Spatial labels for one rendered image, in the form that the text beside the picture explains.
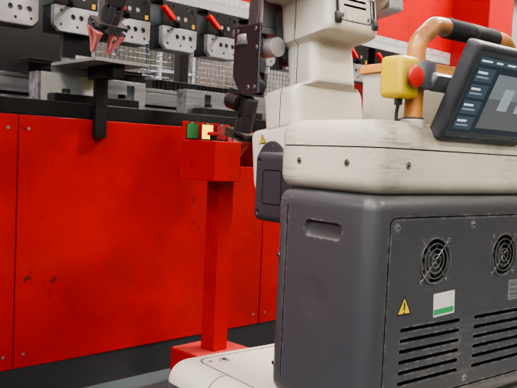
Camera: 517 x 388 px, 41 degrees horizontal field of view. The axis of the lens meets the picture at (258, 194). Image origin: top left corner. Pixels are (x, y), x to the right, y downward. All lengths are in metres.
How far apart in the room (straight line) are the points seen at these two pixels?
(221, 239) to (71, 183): 0.49
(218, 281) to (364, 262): 1.09
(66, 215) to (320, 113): 0.91
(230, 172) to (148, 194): 0.32
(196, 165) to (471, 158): 1.03
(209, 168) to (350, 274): 0.99
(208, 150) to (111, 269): 0.50
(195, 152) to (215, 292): 0.44
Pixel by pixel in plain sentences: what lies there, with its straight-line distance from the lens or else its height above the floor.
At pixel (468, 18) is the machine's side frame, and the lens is 3.82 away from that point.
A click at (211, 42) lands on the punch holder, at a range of 2.58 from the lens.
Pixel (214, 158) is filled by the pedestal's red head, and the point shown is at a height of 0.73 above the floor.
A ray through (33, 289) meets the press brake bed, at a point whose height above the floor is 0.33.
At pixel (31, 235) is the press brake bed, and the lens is 2.08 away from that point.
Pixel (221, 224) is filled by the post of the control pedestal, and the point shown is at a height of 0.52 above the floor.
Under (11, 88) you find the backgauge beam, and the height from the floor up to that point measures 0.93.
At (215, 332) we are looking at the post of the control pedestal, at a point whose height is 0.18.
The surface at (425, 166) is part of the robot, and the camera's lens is 1.20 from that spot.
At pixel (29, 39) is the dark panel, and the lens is 2.80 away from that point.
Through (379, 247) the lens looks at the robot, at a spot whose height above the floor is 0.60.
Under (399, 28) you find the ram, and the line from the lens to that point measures 3.46.
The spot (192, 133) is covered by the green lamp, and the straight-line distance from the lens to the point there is 2.19.
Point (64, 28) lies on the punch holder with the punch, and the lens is 2.25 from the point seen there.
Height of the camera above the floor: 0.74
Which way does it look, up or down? 3 degrees down
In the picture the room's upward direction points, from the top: 3 degrees clockwise
